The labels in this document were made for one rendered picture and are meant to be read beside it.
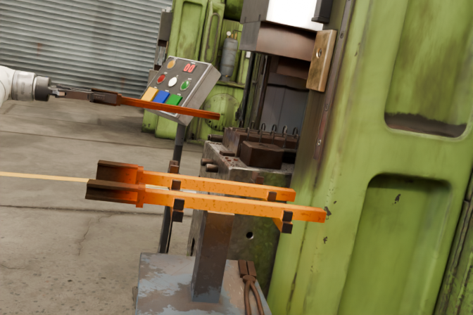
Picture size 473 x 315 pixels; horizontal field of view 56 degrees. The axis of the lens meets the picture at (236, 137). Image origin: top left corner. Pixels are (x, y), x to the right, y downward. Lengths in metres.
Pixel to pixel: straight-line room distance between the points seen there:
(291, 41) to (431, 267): 0.81
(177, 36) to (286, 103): 4.61
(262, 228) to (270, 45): 0.59
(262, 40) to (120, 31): 7.98
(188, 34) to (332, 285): 5.38
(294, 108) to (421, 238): 0.71
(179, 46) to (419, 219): 5.27
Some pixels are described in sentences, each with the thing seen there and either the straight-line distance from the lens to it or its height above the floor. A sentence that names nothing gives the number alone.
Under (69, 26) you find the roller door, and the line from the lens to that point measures 9.36.
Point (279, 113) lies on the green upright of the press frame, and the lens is 1.80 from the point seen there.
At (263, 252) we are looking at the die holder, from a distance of 1.48.
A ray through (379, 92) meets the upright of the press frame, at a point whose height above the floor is 1.21.
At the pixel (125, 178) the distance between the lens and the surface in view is 0.96.
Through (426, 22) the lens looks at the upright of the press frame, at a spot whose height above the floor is 1.42.
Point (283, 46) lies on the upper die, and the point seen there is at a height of 1.30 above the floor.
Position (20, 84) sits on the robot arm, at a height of 1.05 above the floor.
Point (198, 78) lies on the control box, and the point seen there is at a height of 1.13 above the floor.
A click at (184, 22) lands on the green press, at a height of 1.65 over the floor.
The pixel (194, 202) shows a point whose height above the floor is 0.95.
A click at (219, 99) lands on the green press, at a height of 0.68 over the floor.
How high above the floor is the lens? 1.22
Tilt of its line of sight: 9 degrees down
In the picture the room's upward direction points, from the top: 10 degrees clockwise
